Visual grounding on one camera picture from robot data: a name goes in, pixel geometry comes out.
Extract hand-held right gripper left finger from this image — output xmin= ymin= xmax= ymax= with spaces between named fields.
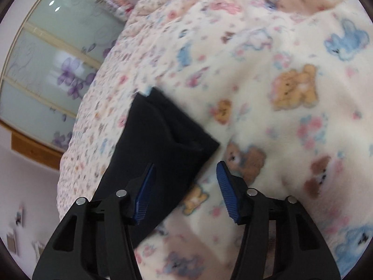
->
xmin=32 ymin=163 xmax=156 ymax=280

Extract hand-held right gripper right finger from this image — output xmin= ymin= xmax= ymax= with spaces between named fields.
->
xmin=216 ymin=161 xmax=341 ymax=280

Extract black pants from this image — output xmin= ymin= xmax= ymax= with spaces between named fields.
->
xmin=93 ymin=87 xmax=220 ymax=250

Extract bear print fleece blanket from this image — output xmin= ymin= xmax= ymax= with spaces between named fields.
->
xmin=117 ymin=0 xmax=373 ymax=280

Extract frosted floral sliding wardrobe door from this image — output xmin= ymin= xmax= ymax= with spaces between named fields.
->
xmin=0 ymin=0 xmax=129 ymax=170

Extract floral print bed sheet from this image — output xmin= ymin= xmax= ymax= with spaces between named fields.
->
xmin=55 ymin=0 xmax=228 ymax=222

